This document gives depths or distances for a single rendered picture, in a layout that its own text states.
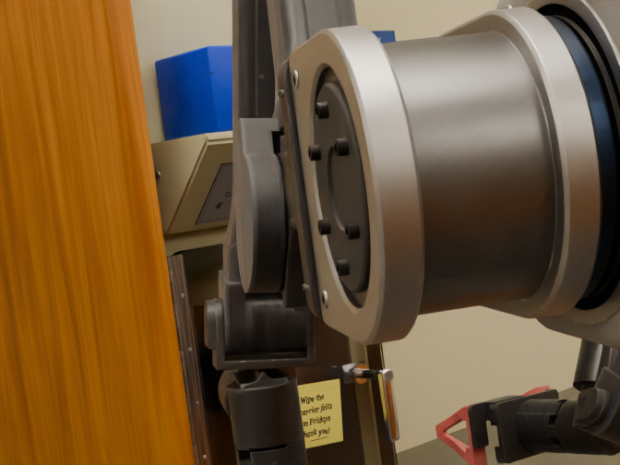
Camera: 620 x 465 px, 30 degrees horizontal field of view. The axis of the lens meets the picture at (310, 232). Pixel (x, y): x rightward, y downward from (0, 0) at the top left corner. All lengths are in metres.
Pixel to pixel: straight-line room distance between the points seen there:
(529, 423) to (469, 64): 0.89
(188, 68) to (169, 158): 0.10
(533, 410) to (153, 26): 0.59
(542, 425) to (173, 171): 0.47
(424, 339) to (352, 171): 1.79
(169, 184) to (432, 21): 1.13
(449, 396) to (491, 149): 1.86
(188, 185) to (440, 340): 1.09
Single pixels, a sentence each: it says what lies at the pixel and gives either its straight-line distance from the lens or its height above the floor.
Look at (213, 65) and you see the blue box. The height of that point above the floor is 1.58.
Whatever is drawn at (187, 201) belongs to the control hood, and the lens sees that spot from 1.23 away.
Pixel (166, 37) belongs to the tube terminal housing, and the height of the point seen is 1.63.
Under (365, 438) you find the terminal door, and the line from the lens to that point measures 1.47.
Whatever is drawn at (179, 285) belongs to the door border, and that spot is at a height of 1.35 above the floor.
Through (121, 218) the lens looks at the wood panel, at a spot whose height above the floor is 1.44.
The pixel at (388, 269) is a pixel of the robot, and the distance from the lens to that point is 0.39.
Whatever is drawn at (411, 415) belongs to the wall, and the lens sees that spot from 2.18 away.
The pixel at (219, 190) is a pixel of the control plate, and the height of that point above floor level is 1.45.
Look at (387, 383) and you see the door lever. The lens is 1.42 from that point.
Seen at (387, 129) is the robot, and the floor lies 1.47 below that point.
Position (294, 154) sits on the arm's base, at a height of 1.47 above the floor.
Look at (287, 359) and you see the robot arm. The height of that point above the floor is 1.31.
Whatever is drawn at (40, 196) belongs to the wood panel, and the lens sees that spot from 1.31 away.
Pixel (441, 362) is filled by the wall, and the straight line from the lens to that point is 2.23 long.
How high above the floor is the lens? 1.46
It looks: 3 degrees down
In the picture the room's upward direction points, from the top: 8 degrees counter-clockwise
